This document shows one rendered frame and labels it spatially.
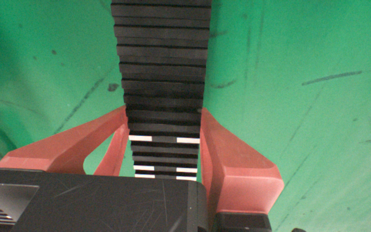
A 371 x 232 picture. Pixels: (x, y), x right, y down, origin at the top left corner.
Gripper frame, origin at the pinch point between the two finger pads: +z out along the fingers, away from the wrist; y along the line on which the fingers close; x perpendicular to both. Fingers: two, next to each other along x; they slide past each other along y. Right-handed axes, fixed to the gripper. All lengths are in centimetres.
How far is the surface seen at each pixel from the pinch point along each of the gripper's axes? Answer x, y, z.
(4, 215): 13.8, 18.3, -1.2
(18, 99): 0.3, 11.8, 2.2
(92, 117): 1.8, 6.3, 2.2
